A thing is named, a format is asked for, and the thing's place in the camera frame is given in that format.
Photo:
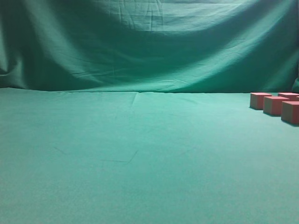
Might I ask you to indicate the green cloth backdrop and cover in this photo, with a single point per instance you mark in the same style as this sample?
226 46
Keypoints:
137 112

